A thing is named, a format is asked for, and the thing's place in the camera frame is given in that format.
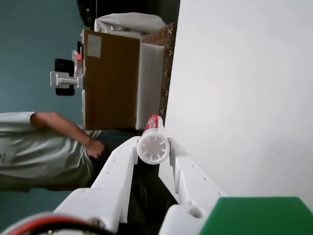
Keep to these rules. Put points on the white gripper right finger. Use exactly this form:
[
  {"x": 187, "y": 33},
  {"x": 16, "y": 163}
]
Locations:
[{"x": 193, "y": 181}]

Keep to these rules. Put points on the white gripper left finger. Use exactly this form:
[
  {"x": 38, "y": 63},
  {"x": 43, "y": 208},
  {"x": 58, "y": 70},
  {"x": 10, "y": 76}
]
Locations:
[{"x": 112, "y": 176}]

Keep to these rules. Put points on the red Expo marker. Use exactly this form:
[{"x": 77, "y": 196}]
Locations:
[{"x": 152, "y": 148}]

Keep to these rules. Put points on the person's hand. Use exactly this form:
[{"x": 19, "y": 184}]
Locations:
[{"x": 96, "y": 148}]

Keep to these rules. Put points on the person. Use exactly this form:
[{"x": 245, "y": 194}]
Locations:
[{"x": 44, "y": 151}]

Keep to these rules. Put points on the brown cardboard box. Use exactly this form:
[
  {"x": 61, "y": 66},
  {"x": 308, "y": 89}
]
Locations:
[{"x": 110, "y": 83}]

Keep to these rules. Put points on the white foam slab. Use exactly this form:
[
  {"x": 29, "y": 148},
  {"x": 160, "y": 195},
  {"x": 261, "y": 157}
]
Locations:
[{"x": 149, "y": 85}]

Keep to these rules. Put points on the white phone holder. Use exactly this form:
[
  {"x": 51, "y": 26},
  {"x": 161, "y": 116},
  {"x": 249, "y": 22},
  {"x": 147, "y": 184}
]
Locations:
[{"x": 61, "y": 79}]

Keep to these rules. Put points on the black phone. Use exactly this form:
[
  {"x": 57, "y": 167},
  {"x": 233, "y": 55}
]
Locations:
[{"x": 64, "y": 64}]

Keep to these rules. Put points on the patterned brown rug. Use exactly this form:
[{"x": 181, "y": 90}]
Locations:
[{"x": 168, "y": 49}]

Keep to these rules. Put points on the white cloth bag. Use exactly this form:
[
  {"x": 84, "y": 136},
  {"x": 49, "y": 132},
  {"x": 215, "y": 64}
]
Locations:
[{"x": 129, "y": 22}]

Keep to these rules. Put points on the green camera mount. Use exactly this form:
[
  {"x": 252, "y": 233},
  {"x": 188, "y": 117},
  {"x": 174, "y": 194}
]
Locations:
[{"x": 256, "y": 218}]

